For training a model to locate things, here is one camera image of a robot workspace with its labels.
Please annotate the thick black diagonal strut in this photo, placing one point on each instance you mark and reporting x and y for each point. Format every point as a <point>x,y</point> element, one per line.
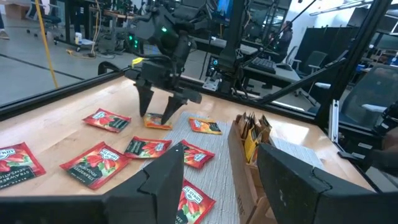
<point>351,62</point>

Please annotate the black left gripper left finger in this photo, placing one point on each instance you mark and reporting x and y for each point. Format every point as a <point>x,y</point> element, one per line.
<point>155,193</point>

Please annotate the white aluminium extrusion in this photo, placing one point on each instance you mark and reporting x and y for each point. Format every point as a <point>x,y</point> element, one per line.
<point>334,121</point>

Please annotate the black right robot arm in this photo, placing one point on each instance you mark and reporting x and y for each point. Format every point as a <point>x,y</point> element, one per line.
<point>174,34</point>

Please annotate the beige vanilla cinnamon tea packet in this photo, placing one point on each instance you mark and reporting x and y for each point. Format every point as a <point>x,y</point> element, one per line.
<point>250,119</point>
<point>242,124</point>
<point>265,127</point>

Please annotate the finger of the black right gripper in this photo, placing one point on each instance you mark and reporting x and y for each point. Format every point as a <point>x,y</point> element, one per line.
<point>145,96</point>
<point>174,105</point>

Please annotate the dark office desk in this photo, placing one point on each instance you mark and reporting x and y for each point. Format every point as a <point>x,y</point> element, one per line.
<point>280,74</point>

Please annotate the person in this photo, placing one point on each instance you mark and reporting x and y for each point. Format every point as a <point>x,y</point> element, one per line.
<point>284,40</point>

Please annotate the grey office chair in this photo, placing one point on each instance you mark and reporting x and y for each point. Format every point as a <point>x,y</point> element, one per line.
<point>314,60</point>

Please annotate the computer tower green lights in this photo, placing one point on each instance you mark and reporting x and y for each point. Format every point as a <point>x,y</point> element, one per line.
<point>133,46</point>

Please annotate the black vertical rig post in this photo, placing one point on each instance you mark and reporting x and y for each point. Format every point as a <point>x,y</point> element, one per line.
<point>233,37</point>

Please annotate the blue screen monitor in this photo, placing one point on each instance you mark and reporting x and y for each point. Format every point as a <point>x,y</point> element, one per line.
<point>224,9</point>

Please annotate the silver metal bracket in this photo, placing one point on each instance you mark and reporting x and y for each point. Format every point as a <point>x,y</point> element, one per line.
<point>211,84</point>

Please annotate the black keyboard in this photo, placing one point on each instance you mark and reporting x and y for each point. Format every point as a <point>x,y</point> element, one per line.
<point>262,64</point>

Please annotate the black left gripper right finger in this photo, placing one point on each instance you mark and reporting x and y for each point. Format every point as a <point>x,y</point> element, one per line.
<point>289,186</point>

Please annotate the wooden tea organizer box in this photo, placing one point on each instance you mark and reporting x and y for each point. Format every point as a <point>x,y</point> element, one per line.
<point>239,174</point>

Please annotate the black frame workbench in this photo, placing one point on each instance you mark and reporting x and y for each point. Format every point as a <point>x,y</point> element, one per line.
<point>109,14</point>

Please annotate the thin black diagonal brace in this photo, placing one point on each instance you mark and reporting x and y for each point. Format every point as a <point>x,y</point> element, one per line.
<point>295,85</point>

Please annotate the grey woven placemat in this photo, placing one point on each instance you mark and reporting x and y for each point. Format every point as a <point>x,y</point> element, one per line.
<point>214,174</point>

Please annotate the black mesh office chair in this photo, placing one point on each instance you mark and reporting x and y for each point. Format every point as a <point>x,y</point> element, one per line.
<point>373,93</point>

